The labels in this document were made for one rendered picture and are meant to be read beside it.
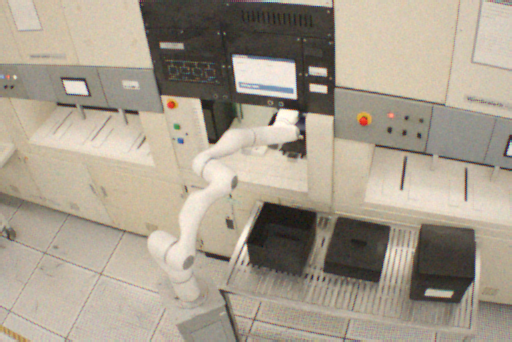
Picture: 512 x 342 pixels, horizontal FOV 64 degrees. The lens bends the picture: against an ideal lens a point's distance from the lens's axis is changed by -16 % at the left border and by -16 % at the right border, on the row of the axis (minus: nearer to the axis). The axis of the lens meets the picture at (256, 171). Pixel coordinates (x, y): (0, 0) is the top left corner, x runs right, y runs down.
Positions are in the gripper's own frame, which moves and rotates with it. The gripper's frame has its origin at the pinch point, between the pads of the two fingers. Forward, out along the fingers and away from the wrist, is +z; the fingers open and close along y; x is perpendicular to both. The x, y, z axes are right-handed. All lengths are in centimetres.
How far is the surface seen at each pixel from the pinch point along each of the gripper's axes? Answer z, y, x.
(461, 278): -70, 104, -20
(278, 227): -47, 6, -43
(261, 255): -72, 7, -33
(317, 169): -32.5, 22.6, -9.4
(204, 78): -31, -31, 33
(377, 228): -41, 57, -34
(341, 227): -45, 39, -34
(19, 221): -61, -236, -120
